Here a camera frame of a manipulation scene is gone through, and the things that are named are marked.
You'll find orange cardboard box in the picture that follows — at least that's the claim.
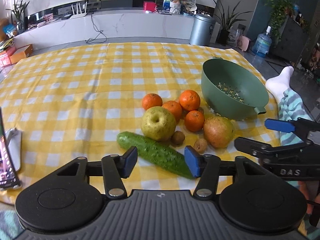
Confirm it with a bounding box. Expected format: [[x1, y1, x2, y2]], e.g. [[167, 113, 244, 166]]
[[10, 44, 33, 64]]

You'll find striped trouser leg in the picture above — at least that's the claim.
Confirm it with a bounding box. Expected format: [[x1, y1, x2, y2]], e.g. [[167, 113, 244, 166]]
[[278, 88, 311, 146]]

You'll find orange mandarin far left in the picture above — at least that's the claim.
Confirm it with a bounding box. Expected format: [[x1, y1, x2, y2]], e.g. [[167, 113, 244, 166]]
[[142, 93, 163, 110]]

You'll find teddy bear toy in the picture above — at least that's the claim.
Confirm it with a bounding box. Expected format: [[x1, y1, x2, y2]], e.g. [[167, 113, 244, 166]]
[[170, 0, 183, 15]]

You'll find yellow checkered tablecloth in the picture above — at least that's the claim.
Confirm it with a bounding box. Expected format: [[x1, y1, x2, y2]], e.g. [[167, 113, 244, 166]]
[[0, 42, 283, 205]]

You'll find brown longan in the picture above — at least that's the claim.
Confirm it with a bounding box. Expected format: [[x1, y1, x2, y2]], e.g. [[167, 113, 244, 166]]
[[193, 138, 208, 154], [171, 131, 185, 145]]

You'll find orange mandarin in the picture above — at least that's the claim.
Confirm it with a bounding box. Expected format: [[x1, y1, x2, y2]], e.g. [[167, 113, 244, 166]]
[[142, 93, 163, 110], [184, 111, 205, 132], [162, 100, 182, 124], [179, 90, 201, 111]]

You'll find potted plant left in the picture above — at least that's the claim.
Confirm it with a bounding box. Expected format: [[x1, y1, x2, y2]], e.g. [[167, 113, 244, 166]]
[[6, 0, 30, 34]]

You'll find black power cable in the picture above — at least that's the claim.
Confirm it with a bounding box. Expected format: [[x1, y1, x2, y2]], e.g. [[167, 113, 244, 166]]
[[85, 14, 107, 45]]

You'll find green cucumber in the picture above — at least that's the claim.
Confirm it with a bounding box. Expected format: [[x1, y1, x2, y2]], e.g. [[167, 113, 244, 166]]
[[117, 132, 193, 179]]

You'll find yellow-green apple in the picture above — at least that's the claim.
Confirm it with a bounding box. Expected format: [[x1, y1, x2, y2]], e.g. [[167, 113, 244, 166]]
[[141, 106, 176, 142]]

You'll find potted plant by bin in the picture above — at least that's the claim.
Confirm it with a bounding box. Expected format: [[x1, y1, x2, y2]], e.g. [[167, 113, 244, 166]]
[[213, 0, 252, 46]]

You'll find orange mandarin front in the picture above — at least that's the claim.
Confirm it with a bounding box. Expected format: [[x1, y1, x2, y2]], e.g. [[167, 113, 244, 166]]
[[184, 111, 205, 132]]

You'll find orange mandarin middle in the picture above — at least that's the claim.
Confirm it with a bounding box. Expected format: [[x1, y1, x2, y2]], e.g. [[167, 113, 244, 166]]
[[162, 100, 182, 124]]

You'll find grey metal trash bin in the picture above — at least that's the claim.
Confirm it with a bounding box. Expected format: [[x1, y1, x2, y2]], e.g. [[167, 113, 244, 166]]
[[189, 14, 216, 46]]

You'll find orange mandarin top right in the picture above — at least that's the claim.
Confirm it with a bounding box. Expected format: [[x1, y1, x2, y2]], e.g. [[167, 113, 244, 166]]
[[179, 90, 201, 111]]

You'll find red box on cabinet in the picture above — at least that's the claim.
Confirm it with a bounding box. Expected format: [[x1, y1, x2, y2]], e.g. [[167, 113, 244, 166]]
[[143, 1, 157, 12]]

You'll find blue water bottle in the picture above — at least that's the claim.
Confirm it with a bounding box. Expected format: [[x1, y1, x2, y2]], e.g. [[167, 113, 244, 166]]
[[252, 26, 272, 58]]

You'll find white wifi router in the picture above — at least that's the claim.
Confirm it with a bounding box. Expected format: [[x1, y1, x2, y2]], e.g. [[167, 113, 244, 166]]
[[70, 2, 87, 19]]

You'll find climbing vine plant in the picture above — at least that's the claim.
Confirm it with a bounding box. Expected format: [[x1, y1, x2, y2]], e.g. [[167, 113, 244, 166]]
[[261, 0, 293, 41]]

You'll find grey phone stand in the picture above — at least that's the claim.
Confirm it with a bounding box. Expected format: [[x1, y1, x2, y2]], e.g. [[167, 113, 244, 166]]
[[5, 128, 22, 171]]

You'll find green colander bowl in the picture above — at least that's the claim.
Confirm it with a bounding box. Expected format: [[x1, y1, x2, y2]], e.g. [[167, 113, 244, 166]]
[[201, 57, 269, 120]]

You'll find reddish yellow pear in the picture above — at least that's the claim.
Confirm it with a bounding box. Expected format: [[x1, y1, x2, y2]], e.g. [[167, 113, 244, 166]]
[[203, 116, 235, 148]]

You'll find white tv cabinet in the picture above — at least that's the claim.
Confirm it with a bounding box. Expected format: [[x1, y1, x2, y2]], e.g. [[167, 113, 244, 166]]
[[14, 10, 194, 50]]

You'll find foot in white sock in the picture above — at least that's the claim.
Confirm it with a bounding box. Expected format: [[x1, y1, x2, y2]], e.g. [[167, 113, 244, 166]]
[[265, 66, 294, 104]]

